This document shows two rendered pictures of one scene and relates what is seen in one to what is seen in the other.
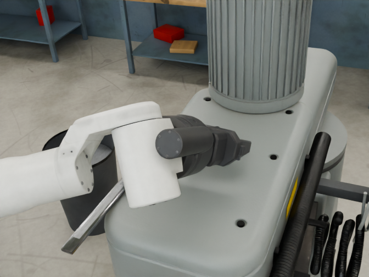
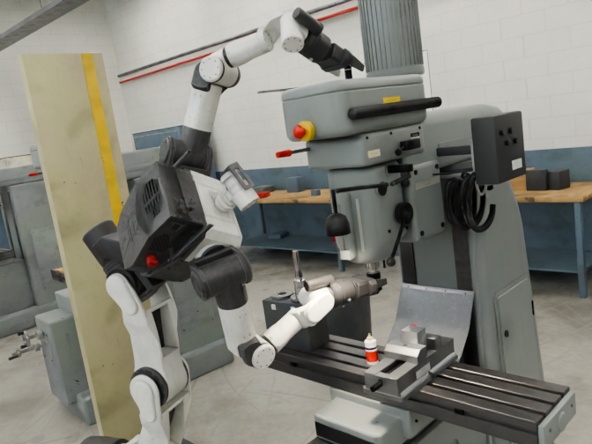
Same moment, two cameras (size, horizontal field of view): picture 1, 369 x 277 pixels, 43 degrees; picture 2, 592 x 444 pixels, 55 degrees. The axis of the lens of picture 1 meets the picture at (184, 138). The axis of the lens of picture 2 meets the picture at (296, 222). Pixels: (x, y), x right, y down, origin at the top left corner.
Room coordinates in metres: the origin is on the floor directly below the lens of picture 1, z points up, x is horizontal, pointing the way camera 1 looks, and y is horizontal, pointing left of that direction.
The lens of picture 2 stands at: (-1.17, -0.51, 1.79)
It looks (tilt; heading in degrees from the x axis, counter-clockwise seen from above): 10 degrees down; 21
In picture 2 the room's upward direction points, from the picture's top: 8 degrees counter-clockwise
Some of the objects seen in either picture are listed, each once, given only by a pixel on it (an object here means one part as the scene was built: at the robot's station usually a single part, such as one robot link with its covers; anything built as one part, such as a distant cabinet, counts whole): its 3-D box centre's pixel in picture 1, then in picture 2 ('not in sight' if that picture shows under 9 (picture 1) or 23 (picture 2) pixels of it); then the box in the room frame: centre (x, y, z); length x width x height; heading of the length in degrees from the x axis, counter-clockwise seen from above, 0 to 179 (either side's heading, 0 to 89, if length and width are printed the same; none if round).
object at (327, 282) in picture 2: not in sight; (321, 293); (0.50, 0.09, 1.24); 0.11 x 0.11 x 0.11; 50
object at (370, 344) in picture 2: not in sight; (371, 348); (0.64, -0.02, 0.99); 0.04 x 0.04 x 0.11
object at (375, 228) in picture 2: not in sight; (366, 210); (0.65, -0.06, 1.47); 0.21 x 0.19 x 0.32; 65
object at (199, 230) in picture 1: (220, 187); (356, 107); (0.66, -0.06, 1.81); 0.47 x 0.26 x 0.16; 155
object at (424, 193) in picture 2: not in sight; (400, 200); (0.83, -0.14, 1.47); 0.24 x 0.19 x 0.26; 65
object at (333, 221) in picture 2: not in sight; (336, 223); (0.40, -0.03, 1.48); 0.07 x 0.07 x 0.06
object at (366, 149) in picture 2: not in sight; (366, 146); (0.69, -0.07, 1.68); 0.34 x 0.24 x 0.10; 155
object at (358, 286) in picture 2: not in sight; (352, 289); (0.58, 0.00, 1.23); 0.13 x 0.12 x 0.10; 50
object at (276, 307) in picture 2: not in sight; (295, 319); (0.82, 0.32, 1.04); 0.22 x 0.12 x 0.20; 70
